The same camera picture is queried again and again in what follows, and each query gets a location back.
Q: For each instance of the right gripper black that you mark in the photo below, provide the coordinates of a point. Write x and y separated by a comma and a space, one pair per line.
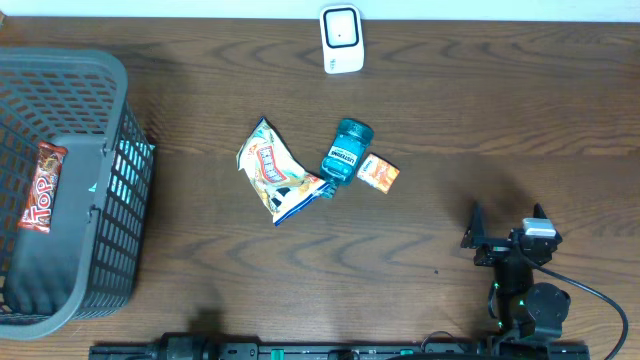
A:
476, 236

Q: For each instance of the orange Kleenex tissue pack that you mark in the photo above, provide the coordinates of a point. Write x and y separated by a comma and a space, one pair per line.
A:
377, 173

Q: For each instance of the blue mouthwash bottle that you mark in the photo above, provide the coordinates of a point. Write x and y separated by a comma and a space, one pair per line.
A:
339, 166

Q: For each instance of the yellow snack bag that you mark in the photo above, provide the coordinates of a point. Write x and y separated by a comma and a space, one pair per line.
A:
284, 186

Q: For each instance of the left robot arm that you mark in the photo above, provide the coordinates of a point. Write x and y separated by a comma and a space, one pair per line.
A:
185, 346

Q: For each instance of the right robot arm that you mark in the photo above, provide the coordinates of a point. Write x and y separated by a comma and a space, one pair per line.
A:
530, 312

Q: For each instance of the white barcode scanner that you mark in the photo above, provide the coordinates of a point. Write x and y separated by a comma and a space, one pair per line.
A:
342, 39

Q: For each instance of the grey plastic shopping basket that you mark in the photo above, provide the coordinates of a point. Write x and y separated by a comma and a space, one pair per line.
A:
85, 267

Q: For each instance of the red Top snack bar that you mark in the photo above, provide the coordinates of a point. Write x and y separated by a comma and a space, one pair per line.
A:
37, 214

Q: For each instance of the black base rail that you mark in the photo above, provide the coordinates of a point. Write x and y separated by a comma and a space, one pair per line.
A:
252, 351

